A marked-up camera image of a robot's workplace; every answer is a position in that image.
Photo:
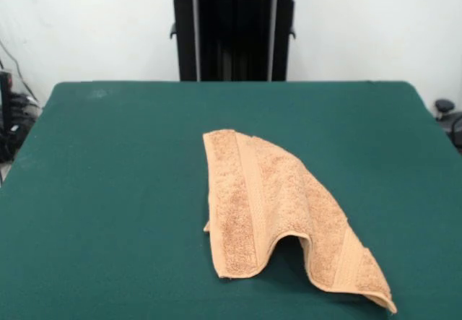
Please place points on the dark green tablecloth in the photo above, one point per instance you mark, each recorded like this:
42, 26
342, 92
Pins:
108, 190

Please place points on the black electronics box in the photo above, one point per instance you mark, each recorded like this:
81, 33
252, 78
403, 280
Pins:
6, 99

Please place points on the black office chair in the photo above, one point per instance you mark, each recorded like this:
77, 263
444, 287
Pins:
449, 117

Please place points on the orange terry towel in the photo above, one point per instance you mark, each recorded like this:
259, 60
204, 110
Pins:
252, 190

